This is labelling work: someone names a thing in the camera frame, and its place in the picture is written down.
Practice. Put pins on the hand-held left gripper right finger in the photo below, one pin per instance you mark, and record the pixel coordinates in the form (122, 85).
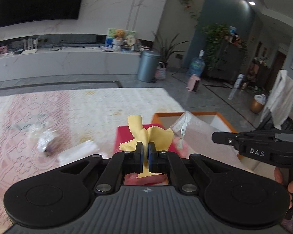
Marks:
(151, 157)

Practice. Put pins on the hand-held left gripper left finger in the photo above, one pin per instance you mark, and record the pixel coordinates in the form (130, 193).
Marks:
(141, 157)

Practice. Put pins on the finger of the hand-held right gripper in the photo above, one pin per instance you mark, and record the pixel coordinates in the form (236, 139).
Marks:
(224, 138)

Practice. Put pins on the orange cardboard box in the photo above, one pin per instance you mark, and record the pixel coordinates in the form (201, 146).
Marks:
(224, 120)

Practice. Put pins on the yellow cloth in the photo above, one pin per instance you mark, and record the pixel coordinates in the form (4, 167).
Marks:
(156, 136)

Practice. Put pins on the red square box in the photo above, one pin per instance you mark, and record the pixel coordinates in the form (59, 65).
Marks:
(122, 134)

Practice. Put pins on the gold waste bin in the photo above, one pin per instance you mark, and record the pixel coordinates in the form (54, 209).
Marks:
(256, 106)

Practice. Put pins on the tall white tube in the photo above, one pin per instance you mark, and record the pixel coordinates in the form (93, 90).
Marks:
(237, 85)

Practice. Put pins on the white hanging clothes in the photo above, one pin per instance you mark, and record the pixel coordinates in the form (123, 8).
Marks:
(280, 97)

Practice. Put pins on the pink space heater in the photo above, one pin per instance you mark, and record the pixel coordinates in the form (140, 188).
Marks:
(193, 84)

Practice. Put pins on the white lace tablecloth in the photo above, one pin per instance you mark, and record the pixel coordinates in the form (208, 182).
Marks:
(88, 112)

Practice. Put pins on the dark cabinet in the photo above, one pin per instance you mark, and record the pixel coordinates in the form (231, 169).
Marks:
(227, 61)

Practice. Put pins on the blue water jug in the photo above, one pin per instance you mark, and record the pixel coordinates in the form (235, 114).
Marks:
(196, 65)

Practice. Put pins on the woven handbag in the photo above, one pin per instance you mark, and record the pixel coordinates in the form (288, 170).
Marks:
(160, 72)

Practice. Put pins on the grey metal trash can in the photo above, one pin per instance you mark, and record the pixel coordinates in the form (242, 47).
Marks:
(147, 67)

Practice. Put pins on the clear crinkled plastic bag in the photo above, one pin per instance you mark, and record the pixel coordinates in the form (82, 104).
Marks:
(47, 140)

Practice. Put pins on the bushy potted vine plant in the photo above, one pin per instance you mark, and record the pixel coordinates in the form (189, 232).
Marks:
(216, 41)

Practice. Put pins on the long leaf potted plant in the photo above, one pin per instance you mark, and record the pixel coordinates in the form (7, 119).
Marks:
(169, 50)

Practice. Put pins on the round white fan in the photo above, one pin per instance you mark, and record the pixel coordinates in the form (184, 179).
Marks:
(130, 40)

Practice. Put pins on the white marble television cabinet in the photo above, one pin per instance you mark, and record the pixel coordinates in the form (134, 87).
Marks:
(63, 63)

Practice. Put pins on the green photo board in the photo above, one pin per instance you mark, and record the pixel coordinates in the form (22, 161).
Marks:
(109, 39)

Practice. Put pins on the hanging vine plant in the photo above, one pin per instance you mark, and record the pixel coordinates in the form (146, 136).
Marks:
(185, 0)

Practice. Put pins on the white router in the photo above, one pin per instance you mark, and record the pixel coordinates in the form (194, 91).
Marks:
(29, 51)

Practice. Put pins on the black television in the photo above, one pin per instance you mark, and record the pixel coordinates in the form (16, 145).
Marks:
(39, 2)

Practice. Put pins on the wall socket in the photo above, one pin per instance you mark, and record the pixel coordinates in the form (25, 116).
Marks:
(178, 56)

